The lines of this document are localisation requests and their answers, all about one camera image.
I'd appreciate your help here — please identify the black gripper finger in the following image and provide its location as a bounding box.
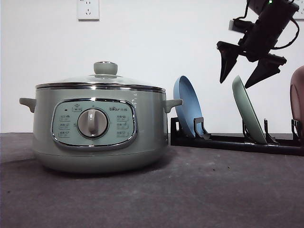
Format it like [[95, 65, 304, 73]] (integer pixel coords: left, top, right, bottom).
[[245, 54, 287, 89], [217, 41, 239, 83]]

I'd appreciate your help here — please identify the green electric steamer pot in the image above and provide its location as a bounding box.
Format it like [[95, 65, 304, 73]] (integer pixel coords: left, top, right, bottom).
[[19, 82, 183, 173]]

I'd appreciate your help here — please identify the white wall socket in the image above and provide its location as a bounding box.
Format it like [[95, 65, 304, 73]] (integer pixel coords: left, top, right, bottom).
[[293, 0, 304, 20], [77, 0, 100, 22]]

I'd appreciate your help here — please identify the green plate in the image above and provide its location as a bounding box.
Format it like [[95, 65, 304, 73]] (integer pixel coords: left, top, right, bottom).
[[232, 75, 267, 145]]

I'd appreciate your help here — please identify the black plate rack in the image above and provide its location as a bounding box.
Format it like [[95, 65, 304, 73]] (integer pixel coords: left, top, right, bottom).
[[171, 117, 304, 156]]

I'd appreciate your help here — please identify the pink plate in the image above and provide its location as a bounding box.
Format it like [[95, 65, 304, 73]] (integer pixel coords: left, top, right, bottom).
[[290, 65, 304, 147]]

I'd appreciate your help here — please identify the gray table mat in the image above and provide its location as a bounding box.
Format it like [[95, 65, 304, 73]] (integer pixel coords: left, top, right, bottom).
[[0, 133, 304, 228]]

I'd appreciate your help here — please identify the glass steamer lid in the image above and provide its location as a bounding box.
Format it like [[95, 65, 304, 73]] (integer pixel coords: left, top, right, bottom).
[[36, 62, 166, 93]]

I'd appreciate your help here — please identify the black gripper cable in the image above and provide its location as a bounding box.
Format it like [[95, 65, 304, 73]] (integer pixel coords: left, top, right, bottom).
[[233, 0, 300, 49]]

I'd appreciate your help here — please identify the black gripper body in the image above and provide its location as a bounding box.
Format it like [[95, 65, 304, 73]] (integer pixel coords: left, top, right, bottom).
[[238, 0, 299, 62]]

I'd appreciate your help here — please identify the blue plate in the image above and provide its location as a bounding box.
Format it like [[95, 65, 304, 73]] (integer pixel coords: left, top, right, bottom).
[[173, 76, 203, 138]]

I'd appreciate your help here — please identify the white wall socket left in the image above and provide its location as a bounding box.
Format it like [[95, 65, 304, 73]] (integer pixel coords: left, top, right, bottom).
[[77, 0, 100, 22]]

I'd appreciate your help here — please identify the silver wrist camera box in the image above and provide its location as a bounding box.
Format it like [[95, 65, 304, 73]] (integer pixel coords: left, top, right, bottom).
[[228, 19, 252, 33]]

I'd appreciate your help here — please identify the white wall socket right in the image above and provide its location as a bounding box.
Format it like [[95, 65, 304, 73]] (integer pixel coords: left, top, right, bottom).
[[293, 0, 304, 20]]

